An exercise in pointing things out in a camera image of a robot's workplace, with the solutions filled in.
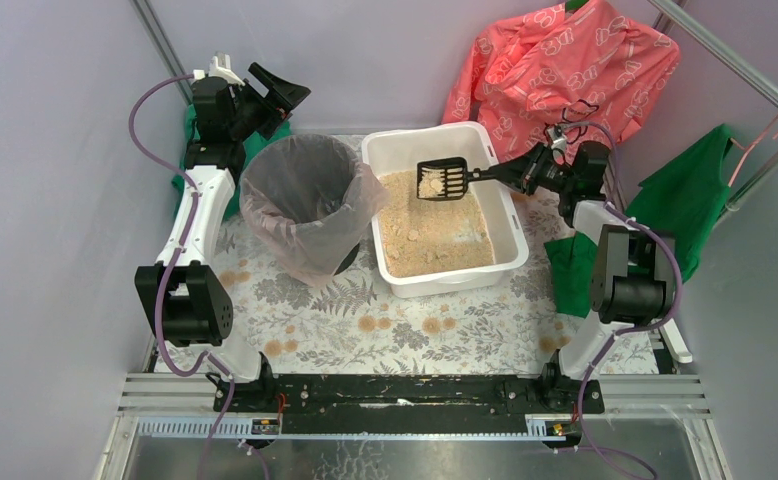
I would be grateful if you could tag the beige cat litter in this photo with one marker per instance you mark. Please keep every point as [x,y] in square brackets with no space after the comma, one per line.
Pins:
[425,237]

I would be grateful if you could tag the black trash bin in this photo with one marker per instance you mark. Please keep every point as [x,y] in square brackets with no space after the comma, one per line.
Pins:
[309,199]

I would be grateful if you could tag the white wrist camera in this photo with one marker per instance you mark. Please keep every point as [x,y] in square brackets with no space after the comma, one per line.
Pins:
[558,141]
[220,67]

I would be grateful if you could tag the pink patterned garment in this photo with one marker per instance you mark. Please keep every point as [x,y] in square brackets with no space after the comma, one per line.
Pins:
[594,69]

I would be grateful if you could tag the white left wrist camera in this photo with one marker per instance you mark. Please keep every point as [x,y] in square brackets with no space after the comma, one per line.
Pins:
[220,67]

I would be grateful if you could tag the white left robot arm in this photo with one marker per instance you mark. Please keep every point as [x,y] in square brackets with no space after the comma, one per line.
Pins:
[188,308]

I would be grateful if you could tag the floral table mat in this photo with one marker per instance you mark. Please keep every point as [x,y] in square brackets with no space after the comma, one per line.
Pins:
[355,325]

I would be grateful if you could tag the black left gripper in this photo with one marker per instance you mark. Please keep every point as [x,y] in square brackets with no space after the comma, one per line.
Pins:
[264,105]

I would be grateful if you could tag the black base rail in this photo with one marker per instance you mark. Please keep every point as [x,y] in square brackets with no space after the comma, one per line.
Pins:
[341,404]

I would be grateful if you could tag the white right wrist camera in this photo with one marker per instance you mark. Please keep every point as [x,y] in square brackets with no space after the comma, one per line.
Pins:
[558,141]

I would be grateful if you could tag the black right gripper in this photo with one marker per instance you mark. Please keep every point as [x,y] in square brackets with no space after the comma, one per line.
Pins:
[530,171]

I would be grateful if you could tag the white litter box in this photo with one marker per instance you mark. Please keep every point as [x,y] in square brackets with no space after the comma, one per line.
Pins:
[401,150]

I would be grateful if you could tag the pink plastic bin liner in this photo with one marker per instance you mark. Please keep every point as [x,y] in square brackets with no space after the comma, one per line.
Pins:
[313,212]

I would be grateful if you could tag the black litter scoop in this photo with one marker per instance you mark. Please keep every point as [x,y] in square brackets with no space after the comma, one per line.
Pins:
[445,179]

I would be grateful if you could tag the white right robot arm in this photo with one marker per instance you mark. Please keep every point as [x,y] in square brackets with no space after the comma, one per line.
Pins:
[634,277]

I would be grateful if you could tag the green shirt on right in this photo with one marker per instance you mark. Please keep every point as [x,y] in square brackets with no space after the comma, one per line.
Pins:
[683,198]

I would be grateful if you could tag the metal clothes rack bar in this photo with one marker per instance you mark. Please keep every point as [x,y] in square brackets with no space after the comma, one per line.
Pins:
[755,79]

